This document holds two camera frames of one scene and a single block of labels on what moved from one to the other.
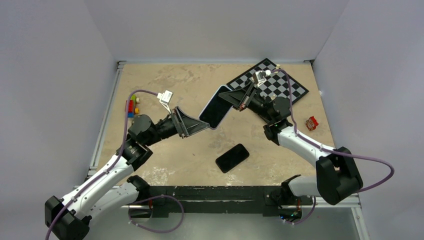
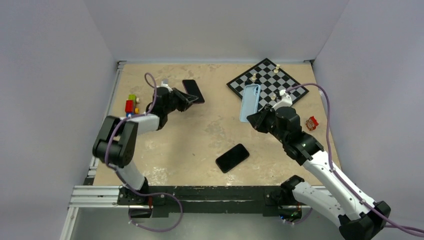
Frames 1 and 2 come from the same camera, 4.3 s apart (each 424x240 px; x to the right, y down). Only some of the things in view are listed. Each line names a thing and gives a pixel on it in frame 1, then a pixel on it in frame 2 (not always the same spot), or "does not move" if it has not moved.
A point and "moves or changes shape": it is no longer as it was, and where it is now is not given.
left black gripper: x=186 y=125 -> x=184 y=99
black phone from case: x=217 y=109 -> x=192 y=88
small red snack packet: x=311 y=123 does not move
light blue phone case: x=217 y=109 moves or changes shape
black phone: x=232 y=157 does not move
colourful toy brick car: x=132 y=108 does not move
